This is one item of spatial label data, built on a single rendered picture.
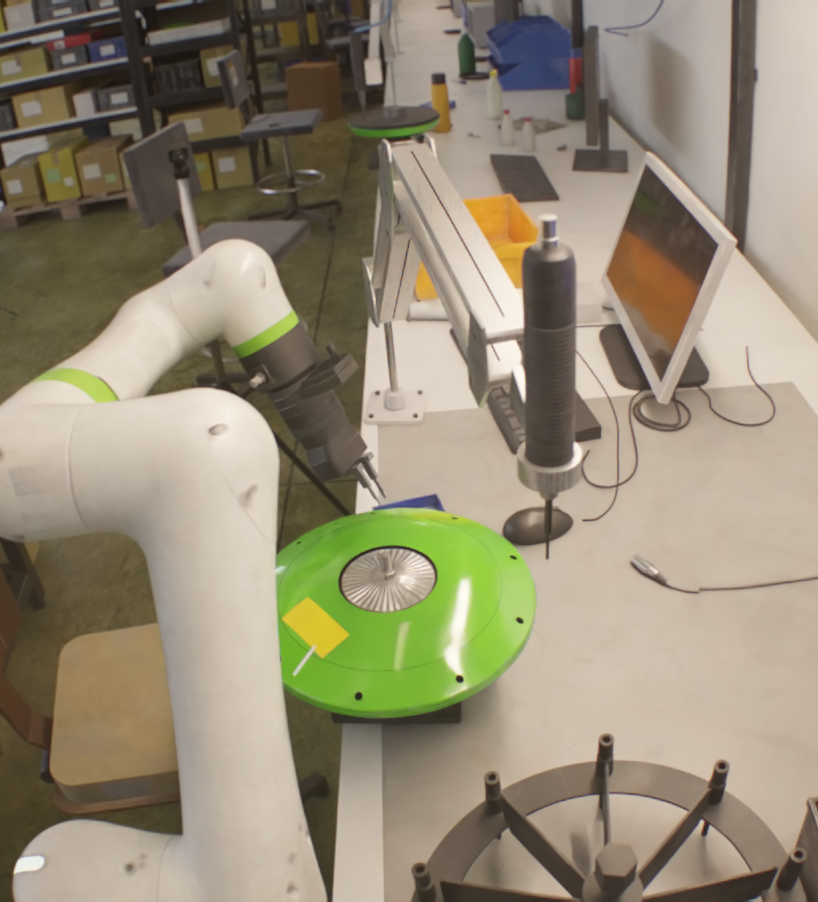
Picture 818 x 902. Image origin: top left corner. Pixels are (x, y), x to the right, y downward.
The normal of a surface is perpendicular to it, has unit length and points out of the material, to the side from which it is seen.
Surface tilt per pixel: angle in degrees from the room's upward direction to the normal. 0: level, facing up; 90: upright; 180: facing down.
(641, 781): 4
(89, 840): 13
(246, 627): 69
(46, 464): 51
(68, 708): 0
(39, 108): 90
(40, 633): 0
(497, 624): 23
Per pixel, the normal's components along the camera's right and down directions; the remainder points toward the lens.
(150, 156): 0.94, -0.01
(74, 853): -0.10, -0.87
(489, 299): -0.06, -0.73
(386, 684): -0.10, -0.54
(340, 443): 0.71, -0.26
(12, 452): 0.02, -0.29
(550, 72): -0.04, 0.55
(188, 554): -0.09, 0.11
